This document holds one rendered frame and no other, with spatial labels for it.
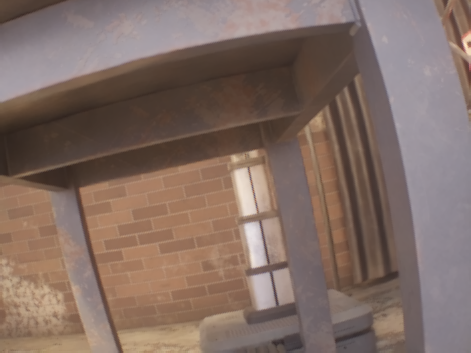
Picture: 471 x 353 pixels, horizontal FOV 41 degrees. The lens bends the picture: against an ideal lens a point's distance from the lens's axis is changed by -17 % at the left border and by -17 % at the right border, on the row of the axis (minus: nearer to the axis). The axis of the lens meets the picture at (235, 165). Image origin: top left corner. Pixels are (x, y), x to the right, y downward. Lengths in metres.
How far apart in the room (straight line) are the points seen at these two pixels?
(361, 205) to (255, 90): 2.82
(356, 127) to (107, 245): 1.62
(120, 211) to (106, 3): 3.74
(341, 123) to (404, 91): 3.42
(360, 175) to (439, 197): 3.38
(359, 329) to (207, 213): 2.40
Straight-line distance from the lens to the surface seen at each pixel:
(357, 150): 3.95
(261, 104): 1.19
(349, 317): 2.01
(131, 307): 4.34
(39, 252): 4.43
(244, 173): 2.22
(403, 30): 0.59
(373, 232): 3.94
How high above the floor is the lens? 0.62
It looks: 3 degrees up
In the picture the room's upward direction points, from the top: 12 degrees counter-clockwise
